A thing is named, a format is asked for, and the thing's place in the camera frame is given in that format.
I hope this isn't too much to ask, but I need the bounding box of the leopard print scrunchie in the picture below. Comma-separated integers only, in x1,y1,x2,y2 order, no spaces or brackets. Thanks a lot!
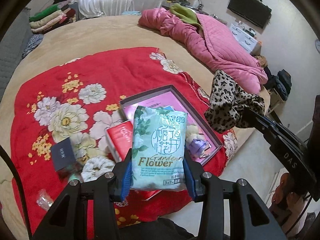
204,70,265,133

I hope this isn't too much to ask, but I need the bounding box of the cream plush doll purple skirt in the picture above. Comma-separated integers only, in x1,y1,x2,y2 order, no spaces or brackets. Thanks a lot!
185,125,210,158

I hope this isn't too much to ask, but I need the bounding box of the green tissue pack Flower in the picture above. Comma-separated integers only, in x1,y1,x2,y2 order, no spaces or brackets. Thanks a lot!
131,106,188,191

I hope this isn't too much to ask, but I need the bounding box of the white floral scrunchie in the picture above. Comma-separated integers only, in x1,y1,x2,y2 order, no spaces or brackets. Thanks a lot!
81,156,116,182

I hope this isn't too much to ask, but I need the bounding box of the beige round bed cover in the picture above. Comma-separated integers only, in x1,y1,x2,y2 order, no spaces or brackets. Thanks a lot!
0,15,273,240

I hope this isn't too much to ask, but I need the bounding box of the mint green sponge in wrap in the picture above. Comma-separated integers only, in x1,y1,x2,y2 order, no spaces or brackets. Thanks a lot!
67,164,84,183

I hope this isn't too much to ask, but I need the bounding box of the grey tray with pink book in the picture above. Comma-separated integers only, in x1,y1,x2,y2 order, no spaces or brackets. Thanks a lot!
120,85,222,165

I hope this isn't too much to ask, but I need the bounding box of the dark clothes pile on chair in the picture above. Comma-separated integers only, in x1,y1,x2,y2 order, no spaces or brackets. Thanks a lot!
264,67,292,101

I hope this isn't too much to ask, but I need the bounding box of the red and white carton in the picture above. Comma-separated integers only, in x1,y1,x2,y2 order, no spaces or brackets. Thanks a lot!
105,119,163,202

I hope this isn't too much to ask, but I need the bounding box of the dark blue-green box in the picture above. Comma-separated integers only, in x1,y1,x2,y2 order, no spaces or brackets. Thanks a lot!
51,138,76,172

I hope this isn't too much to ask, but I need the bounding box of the small clear plastic bag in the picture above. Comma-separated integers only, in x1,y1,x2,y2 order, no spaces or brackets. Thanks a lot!
36,189,54,211

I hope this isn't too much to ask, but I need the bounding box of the white drawer cabinet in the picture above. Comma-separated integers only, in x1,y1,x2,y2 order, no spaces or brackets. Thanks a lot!
229,23,261,56

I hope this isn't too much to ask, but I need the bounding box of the red floral blanket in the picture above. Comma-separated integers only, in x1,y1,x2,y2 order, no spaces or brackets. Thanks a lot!
10,47,238,233

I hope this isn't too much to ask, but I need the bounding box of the pink quilted duvet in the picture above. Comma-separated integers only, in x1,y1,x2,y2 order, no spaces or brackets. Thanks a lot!
138,8,268,94

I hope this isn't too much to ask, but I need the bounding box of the green cloth on duvet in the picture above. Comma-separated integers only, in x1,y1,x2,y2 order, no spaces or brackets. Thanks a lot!
169,3,201,28

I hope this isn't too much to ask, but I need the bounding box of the grey quilted mat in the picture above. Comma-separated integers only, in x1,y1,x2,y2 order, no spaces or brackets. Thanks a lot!
0,8,33,99

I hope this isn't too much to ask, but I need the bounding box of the stack of folded clothes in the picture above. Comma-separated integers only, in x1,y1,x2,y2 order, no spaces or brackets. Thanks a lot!
29,0,79,34

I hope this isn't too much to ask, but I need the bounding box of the black wall television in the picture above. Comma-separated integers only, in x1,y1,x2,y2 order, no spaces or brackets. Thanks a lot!
227,0,272,29

